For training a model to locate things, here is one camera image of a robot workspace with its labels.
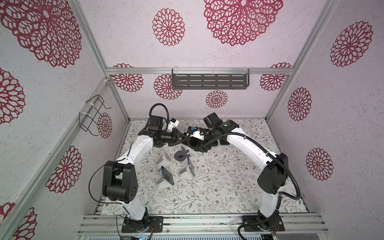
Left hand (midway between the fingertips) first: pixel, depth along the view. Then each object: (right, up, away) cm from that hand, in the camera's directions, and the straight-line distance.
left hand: (187, 140), depth 80 cm
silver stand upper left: (-15, -13, +13) cm, 24 cm away
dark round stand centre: (-5, -11, +18) cm, 21 cm away
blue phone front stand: (-13, -22, +13) cm, 29 cm away
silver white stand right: (-2, -20, +9) cm, 22 cm away
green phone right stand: (+2, -17, +15) cm, 22 cm away
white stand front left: (-14, -25, +5) cm, 29 cm away
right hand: (+6, 0, +3) cm, 6 cm away
